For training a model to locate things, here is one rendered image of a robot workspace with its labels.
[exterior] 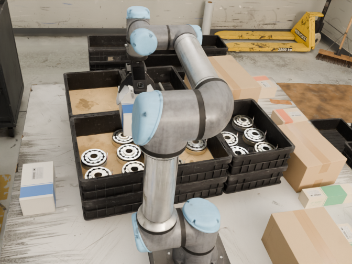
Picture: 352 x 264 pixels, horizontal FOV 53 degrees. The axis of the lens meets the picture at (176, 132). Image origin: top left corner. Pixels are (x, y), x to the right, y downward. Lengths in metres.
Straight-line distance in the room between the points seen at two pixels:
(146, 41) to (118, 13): 3.61
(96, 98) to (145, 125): 1.17
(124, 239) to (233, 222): 0.45
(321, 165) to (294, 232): 0.43
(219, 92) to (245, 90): 1.18
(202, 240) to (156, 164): 0.35
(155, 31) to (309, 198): 0.97
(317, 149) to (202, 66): 0.95
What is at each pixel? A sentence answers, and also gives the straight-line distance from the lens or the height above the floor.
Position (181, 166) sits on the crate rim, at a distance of 1.34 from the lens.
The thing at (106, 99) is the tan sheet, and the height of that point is 0.83.
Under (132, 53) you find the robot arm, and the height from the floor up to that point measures 1.32.
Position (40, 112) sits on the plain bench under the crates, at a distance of 2.03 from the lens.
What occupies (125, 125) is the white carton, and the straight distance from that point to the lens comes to 1.24.
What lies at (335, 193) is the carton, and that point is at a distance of 1.71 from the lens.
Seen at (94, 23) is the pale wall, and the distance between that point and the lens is 4.69.
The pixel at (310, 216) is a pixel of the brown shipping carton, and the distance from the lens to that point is 1.41.
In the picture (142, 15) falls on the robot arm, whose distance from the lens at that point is 1.16.
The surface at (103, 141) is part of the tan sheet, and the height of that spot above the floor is 0.83.
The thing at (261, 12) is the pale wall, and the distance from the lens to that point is 5.18.
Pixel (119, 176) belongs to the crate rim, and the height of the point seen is 0.93.
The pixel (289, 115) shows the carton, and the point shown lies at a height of 0.77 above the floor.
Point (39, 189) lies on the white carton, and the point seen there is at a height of 0.79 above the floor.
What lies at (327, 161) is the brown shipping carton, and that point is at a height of 0.86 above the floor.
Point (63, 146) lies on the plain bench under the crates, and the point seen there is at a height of 0.70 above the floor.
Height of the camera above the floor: 1.84
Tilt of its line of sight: 37 degrees down
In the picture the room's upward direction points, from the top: 7 degrees clockwise
